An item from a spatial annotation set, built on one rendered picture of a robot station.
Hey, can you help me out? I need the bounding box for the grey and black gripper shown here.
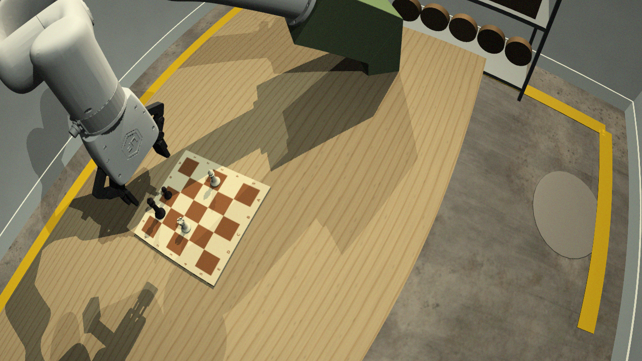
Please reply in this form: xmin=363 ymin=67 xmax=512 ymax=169
xmin=80 ymin=87 xmax=170 ymax=206

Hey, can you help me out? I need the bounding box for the white bishop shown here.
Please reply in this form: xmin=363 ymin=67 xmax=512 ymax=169
xmin=208 ymin=170 xmax=221 ymax=187

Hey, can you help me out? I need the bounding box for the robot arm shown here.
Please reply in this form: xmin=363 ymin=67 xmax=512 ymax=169
xmin=0 ymin=0 xmax=316 ymax=138

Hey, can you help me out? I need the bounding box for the brown and cream chessboard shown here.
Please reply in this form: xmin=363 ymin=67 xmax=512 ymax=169
xmin=134 ymin=150 xmax=271 ymax=287

